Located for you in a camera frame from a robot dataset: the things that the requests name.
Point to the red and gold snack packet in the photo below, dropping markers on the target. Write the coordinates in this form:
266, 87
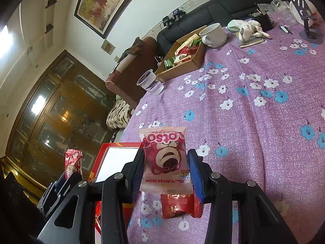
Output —
177, 205

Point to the glass jar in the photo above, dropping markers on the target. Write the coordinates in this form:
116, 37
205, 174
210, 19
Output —
281, 7

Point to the dark wooden cabinet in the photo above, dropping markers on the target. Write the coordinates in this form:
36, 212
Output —
50, 106

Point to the patterned blanket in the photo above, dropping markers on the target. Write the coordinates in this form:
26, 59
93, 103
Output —
118, 115

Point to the red white patterned snack packet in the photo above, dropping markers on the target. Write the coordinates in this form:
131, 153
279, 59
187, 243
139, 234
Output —
73, 162

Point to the white and green cloth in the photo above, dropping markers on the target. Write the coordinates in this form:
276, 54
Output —
247, 29

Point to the brown armchair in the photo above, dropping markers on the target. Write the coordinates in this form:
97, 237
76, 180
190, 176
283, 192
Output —
127, 81

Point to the large framed painting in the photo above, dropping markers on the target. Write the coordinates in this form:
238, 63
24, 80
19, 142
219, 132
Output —
101, 2

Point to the dark wall shelf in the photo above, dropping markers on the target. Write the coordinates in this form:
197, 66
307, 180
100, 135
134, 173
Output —
49, 28
50, 3

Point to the pink bear snack packet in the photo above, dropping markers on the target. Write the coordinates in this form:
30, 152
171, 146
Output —
163, 157

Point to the clear plastic cup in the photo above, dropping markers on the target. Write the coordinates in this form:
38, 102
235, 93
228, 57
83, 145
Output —
149, 83

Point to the red box with white inside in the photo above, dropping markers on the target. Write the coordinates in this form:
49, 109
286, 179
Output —
119, 162

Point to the pile of assorted snack packets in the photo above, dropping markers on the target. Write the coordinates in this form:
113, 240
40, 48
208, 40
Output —
182, 53

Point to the black pouch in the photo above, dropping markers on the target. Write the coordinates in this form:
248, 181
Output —
264, 20

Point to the black charger dock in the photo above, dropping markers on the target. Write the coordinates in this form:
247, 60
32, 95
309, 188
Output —
178, 14
166, 21

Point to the black leather sofa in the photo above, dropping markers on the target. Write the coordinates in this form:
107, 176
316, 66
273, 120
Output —
228, 5

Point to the small framed picture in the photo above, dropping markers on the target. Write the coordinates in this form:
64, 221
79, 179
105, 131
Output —
108, 47

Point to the white mug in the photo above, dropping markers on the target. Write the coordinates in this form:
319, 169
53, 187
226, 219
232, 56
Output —
215, 35

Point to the dark phone stand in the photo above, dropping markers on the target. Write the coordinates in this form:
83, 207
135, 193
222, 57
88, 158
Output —
301, 5

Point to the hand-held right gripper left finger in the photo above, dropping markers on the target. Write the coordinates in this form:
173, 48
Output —
135, 180

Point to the white wall socket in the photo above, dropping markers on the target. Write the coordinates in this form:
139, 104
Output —
116, 58

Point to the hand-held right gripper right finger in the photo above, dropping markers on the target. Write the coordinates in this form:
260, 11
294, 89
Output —
196, 180

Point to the cardboard box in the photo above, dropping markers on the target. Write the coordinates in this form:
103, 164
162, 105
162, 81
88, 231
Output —
182, 70

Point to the purple floral tablecloth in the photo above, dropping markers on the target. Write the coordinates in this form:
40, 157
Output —
254, 132

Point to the white plate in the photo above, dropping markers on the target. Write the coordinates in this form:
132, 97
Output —
314, 11

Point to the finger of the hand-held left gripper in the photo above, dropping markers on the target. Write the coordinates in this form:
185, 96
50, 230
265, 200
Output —
71, 180
59, 184

